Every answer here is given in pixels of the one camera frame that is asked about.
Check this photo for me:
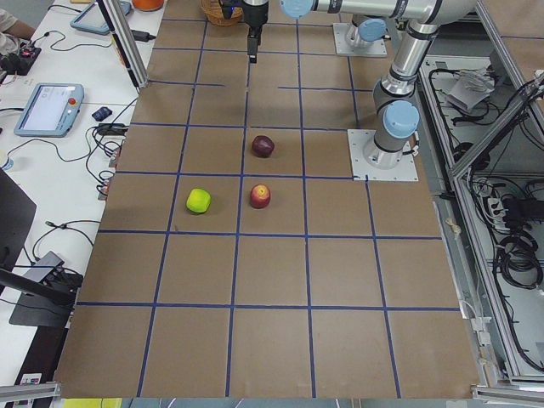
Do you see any green apple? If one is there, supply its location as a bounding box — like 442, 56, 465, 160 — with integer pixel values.
185, 188, 212, 214

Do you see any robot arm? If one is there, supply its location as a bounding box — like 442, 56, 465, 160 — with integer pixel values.
280, 1, 476, 170
221, 1, 387, 64

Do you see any teach pendant tablet far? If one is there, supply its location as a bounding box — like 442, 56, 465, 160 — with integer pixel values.
70, 1, 133, 35

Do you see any aluminium frame post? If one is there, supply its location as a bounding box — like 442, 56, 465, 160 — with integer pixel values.
97, 0, 149, 89

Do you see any dark red apple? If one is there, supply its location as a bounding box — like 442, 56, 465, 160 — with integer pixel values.
252, 135, 275, 158

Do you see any black monitor stand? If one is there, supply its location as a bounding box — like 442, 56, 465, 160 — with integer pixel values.
1, 172, 82, 327

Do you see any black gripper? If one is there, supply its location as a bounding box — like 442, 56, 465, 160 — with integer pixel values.
241, 0, 269, 64

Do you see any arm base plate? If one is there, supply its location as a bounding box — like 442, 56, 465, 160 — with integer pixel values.
332, 23, 387, 58
348, 129, 419, 182

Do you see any teach pendant tablet near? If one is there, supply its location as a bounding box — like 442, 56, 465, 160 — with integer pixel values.
14, 82, 85, 138

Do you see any orange object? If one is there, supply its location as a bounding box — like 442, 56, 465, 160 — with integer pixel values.
132, 0, 165, 12

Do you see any teach pendant tablet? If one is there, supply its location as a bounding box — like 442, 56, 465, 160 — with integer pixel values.
14, 82, 85, 138
70, 1, 133, 35

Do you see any red yellow apple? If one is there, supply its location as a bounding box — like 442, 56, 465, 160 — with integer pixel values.
249, 184, 271, 209

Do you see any wicker basket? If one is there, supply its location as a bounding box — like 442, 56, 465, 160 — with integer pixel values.
200, 0, 243, 27

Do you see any small black device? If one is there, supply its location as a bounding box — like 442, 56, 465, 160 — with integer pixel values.
92, 106, 112, 122

